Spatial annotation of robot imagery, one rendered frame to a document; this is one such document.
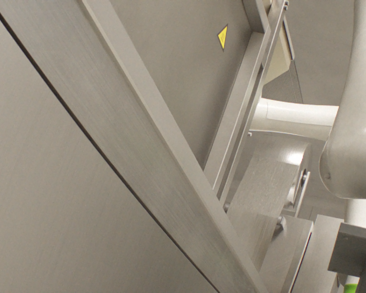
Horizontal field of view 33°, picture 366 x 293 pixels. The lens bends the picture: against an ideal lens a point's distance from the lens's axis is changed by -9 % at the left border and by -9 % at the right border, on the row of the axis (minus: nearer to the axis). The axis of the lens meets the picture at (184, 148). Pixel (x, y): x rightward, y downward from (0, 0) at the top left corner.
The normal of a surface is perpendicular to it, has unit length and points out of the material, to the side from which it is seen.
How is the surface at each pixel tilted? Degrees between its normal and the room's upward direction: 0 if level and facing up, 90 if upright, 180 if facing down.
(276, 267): 90
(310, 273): 90
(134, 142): 90
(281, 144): 59
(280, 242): 90
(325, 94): 180
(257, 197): 71
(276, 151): 82
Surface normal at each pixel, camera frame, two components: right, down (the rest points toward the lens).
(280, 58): 0.70, 0.54
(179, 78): 0.91, 0.20
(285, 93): -0.33, 0.88
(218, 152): -0.25, -0.43
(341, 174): -0.65, 0.22
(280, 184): -0.13, -0.69
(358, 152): -0.61, -0.39
